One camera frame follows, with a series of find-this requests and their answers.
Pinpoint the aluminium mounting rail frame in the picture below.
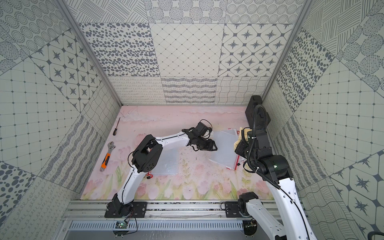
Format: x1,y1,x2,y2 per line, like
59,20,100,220
59,191,310,232

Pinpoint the black red screwdriver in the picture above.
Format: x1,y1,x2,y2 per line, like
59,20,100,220
113,118,121,136

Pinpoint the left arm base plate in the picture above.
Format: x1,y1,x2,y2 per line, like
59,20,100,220
104,194,148,219

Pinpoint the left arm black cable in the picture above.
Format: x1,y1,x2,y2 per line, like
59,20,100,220
199,119,214,140

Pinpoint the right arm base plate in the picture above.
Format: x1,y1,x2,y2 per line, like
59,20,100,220
223,192,264,218

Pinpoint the black plastic case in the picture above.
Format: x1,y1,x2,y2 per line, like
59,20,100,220
245,95,271,137

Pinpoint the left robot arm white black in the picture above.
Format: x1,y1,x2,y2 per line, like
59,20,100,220
105,123,218,218

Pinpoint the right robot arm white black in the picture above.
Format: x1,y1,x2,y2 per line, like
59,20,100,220
238,129,316,240

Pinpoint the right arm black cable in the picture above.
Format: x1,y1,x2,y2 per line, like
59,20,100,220
242,104,311,240

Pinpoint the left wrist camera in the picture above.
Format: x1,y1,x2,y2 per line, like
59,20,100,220
192,122,212,137

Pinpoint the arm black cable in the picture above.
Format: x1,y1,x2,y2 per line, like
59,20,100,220
242,104,311,240
199,119,214,140

